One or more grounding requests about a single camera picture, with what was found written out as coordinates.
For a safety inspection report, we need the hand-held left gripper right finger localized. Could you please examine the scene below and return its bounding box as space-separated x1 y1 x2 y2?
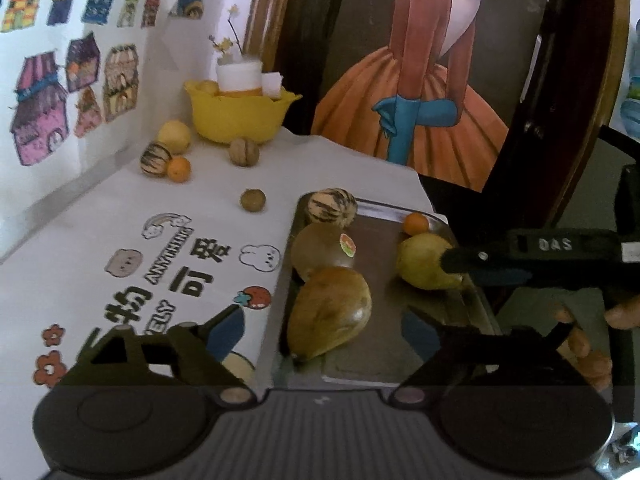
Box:
390 307 586 404

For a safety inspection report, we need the metal tray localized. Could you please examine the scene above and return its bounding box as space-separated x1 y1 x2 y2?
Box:
270 192 503 391

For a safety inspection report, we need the yellow lemon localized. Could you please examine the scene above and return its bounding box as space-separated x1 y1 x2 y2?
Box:
157 120 193 156

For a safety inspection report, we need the small olive round fruit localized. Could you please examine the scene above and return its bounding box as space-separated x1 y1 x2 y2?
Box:
240 188 266 213

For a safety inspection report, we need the yellow-green pear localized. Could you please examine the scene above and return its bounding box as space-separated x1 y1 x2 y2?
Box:
396 232 468 291

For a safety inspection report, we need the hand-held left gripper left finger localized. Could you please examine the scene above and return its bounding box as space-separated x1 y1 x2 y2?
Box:
60 304 257 405

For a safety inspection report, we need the small white box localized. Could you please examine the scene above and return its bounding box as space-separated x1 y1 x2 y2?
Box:
261 72 284 99

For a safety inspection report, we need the yellow plastic bowl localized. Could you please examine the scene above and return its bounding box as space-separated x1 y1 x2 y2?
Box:
183 79 302 145

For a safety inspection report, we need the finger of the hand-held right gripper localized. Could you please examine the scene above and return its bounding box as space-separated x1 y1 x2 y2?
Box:
440 240 516 277

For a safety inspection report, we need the orange dress woman poster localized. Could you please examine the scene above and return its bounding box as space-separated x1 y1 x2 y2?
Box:
310 0 556 193

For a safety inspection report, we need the brown walnut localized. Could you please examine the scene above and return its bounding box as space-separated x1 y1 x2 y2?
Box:
229 137 261 167

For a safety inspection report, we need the yellow flower twig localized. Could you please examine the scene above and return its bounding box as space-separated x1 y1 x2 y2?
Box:
207 4 246 66

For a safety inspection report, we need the white printed tablecloth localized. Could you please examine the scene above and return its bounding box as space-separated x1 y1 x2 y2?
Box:
0 126 436 401

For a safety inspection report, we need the striped small melon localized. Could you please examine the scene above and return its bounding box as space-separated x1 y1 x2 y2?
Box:
139 141 174 176
306 188 358 226

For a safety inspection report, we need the coloured houses drawing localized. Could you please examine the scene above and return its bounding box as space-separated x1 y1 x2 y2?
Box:
0 0 166 221

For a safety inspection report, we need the round brown pear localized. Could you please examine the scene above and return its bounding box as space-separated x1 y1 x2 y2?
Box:
291 223 357 283

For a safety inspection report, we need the small orange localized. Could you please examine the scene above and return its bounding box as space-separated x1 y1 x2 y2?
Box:
167 156 192 183
403 212 430 237

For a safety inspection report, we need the brown wooden frame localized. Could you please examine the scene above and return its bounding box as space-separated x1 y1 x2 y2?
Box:
242 0 301 96

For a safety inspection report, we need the long brown pear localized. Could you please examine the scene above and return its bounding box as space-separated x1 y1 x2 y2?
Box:
286 266 373 363

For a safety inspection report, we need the dark wooden frame post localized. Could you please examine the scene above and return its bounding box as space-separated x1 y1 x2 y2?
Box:
482 0 631 241

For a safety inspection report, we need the white cup with orange base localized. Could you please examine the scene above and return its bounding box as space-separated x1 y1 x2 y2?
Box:
216 55 264 97

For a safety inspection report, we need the person's right hand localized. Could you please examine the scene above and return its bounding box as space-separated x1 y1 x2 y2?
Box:
554 299 640 392

